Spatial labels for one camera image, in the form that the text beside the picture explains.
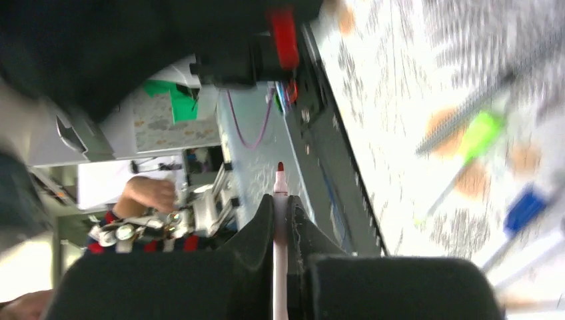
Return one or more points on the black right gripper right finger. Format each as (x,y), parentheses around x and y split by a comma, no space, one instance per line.
(326,283)

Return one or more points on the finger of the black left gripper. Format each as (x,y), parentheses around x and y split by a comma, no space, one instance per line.
(89,55)

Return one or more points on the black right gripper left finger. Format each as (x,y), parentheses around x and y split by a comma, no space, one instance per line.
(231,282)

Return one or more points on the grey pen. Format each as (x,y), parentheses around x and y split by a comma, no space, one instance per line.
(464,112)

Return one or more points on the person hand in background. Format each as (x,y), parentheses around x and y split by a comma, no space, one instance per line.
(141,193)

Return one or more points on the red capped marker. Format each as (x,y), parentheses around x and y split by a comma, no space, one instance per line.
(280,245)

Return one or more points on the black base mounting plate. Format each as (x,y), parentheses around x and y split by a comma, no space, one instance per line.
(330,173)

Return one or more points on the floral table mat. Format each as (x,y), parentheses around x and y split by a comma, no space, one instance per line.
(398,68)

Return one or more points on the blue capped marker lower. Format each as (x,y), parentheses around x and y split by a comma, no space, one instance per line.
(526,206)

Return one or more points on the green capped marker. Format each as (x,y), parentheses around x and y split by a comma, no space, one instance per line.
(478,137)

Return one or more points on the black tipped white marker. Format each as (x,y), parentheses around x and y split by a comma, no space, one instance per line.
(533,254)

